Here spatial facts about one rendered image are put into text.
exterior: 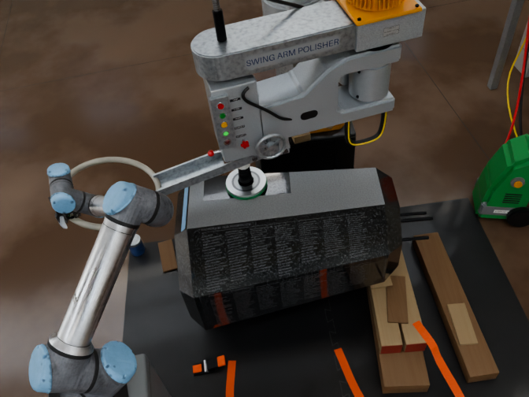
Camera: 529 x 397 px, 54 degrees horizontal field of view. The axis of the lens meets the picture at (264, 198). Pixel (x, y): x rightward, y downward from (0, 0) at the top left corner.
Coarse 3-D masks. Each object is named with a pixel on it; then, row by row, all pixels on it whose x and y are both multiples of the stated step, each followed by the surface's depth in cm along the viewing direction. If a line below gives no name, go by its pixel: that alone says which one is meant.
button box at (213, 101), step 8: (216, 96) 213; (224, 96) 212; (216, 104) 214; (224, 104) 215; (216, 112) 217; (224, 112) 218; (216, 120) 220; (224, 120) 221; (216, 128) 223; (224, 128) 225; (232, 128) 226; (216, 136) 229; (232, 136) 229; (232, 144) 232
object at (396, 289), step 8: (392, 280) 300; (400, 280) 300; (392, 288) 297; (400, 288) 297; (392, 296) 294; (400, 296) 293; (392, 304) 290; (400, 304) 290; (392, 312) 287; (400, 312) 287; (392, 320) 284; (400, 320) 284
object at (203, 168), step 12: (204, 156) 257; (216, 156) 259; (252, 156) 250; (180, 168) 258; (192, 168) 260; (204, 168) 258; (216, 168) 250; (228, 168) 252; (168, 180) 258; (180, 180) 250; (192, 180) 251; (204, 180) 253; (168, 192) 252
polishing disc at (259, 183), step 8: (256, 168) 276; (232, 176) 273; (256, 176) 272; (264, 176) 271; (232, 184) 270; (256, 184) 268; (264, 184) 268; (232, 192) 266; (240, 192) 266; (248, 192) 265; (256, 192) 265
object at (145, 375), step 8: (136, 360) 216; (144, 360) 216; (144, 368) 213; (152, 368) 225; (136, 376) 211; (144, 376) 211; (152, 376) 221; (128, 384) 209; (136, 384) 209; (144, 384) 208; (152, 384) 218; (160, 384) 234; (128, 392) 207; (136, 392) 207; (144, 392) 206; (152, 392) 215; (160, 392) 230
